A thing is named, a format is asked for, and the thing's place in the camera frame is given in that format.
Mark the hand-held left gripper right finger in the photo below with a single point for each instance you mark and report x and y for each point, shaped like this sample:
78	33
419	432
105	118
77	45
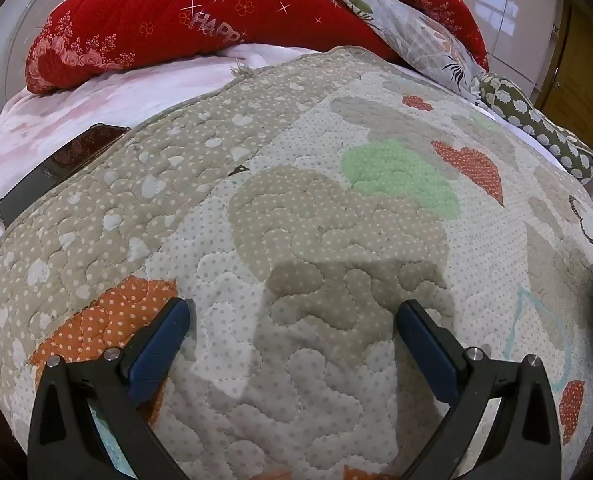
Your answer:
426	345

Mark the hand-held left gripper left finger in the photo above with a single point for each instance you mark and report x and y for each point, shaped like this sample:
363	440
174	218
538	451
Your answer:
159	355

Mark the heart-patterned quilted blanket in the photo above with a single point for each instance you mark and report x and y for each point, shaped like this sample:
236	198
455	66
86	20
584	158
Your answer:
301	210

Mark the black smartphone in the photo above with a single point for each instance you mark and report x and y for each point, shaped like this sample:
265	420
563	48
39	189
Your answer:
61	165

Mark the olive white-dotted pillow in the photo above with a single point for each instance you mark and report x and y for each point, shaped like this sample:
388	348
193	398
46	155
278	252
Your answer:
526	115

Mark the white pink bed sheet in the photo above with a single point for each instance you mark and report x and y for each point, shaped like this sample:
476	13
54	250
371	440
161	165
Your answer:
101	100

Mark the grey leaf-print pillow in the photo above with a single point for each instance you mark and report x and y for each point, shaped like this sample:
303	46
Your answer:
426	40

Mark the wooden door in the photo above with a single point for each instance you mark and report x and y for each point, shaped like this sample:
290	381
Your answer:
581	75

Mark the long red floral pillow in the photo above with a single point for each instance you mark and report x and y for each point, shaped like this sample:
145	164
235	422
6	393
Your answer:
151	15

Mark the glossy white wardrobe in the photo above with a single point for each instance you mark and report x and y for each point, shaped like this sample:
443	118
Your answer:
501	10

